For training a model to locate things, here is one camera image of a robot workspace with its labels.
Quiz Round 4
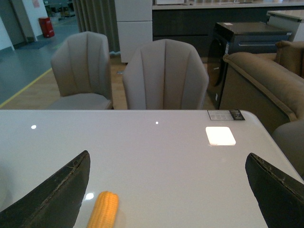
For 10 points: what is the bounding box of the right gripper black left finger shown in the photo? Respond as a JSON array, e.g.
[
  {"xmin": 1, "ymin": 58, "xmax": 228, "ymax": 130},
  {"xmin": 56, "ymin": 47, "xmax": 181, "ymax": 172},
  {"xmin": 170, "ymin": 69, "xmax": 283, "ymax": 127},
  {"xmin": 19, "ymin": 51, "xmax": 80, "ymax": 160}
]
[{"xmin": 0, "ymin": 151, "xmax": 91, "ymax": 228}]

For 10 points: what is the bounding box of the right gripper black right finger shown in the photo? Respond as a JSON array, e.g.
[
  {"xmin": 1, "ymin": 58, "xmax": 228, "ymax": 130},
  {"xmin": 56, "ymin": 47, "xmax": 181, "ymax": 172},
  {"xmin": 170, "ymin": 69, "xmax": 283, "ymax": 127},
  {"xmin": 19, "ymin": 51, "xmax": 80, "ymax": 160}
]
[{"xmin": 245, "ymin": 153, "xmax": 304, "ymax": 228}]

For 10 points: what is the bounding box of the yellow corn cob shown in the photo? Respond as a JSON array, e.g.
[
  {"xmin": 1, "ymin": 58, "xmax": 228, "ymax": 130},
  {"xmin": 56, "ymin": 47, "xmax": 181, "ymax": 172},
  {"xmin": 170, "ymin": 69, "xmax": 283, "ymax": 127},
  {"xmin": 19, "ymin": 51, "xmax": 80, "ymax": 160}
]
[{"xmin": 87, "ymin": 191, "xmax": 119, "ymax": 228}]

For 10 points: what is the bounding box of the grey chair at table side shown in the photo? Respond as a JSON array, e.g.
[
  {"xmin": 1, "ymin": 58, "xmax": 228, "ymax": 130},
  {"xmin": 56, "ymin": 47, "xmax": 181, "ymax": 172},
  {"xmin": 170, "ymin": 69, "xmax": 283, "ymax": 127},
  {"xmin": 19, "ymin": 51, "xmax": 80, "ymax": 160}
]
[{"xmin": 272, "ymin": 120, "xmax": 304, "ymax": 179}]

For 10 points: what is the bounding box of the table corner label sticker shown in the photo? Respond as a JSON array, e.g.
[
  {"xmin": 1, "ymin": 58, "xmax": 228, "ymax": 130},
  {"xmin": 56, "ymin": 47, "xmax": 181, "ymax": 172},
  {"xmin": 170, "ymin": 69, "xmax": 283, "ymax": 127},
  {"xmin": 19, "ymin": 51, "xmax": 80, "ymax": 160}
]
[{"xmin": 208, "ymin": 109, "xmax": 245, "ymax": 121}]

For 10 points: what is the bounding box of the brown sofa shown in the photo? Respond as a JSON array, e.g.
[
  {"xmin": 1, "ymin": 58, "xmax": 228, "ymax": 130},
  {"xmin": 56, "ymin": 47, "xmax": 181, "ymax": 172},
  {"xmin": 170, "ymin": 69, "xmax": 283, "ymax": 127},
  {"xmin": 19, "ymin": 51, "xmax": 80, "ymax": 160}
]
[{"xmin": 219, "ymin": 41, "xmax": 304, "ymax": 133}]

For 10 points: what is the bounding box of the left beige upholstered chair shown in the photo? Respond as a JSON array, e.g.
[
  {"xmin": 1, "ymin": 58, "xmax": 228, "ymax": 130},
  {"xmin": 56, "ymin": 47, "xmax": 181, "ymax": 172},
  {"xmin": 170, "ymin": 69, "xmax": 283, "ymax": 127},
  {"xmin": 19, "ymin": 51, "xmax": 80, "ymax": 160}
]
[{"xmin": 48, "ymin": 31, "xmax": 113, "ymax": 110}]

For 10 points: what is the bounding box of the beige upholstered chair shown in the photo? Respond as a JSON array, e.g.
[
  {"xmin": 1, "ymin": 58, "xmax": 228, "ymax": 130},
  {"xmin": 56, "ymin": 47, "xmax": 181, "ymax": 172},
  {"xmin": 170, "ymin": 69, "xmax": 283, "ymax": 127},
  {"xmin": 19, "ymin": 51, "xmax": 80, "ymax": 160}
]
[
  {"xmin": 48, "ymin": 31, "xmax": 113, "ymax": 110},
  {"xmin": 123, "ymin": 39, "xmax": 209, "ymax": 110}
]

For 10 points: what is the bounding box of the black washing machine appliance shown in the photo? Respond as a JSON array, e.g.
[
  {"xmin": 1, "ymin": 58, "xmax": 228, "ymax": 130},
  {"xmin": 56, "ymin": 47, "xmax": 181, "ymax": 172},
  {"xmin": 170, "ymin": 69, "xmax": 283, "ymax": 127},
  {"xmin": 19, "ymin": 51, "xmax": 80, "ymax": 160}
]
[{"xmin": 206, "ymin": 22, "xmax": 293, "ymax": 110}]

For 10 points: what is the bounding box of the right beige upholstered chair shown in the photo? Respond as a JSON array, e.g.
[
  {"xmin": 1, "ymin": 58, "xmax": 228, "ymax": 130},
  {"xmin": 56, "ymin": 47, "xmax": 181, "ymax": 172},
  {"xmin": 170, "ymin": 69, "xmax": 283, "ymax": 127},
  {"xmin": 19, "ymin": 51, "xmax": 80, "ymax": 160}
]
[{"xmin": 123, "ymin": 39, "xmax": 209, "ymax": 110}]

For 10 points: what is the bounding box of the red box on floor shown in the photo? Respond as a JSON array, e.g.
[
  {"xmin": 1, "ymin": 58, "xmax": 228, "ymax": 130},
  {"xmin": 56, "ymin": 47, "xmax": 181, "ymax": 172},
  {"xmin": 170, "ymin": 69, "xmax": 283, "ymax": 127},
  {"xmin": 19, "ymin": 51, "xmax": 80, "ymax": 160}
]
[{"xmin": 38, "ymin": 17, "xmax": 55, "ymax": 38}]

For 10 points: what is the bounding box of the grey pleated curtain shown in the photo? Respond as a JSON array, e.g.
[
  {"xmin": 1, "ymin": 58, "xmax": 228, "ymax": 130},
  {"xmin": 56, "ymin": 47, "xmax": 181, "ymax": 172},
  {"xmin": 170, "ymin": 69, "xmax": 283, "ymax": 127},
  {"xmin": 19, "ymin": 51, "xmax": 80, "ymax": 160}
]
[{"xmin": 73, "ymin": 0, "xmax": 120, "ymax": 52}]

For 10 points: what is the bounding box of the dark kitchen counter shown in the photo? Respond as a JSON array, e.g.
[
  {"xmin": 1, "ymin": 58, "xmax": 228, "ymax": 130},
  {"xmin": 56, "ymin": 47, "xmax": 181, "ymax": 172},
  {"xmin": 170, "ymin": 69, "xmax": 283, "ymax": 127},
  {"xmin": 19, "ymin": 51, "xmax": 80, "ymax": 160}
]
[{"xmin": 152, "ymin": 0, "xmax": 304, "ymax": 57}]

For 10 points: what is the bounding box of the white tall cabinet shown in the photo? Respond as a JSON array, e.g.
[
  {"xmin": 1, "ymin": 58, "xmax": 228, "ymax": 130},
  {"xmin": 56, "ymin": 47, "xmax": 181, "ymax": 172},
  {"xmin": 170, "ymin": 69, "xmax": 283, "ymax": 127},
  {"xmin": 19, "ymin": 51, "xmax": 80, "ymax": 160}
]
[{"xmin": 114, "ymin": 0, "xmax": 152, "ymax": 63}]

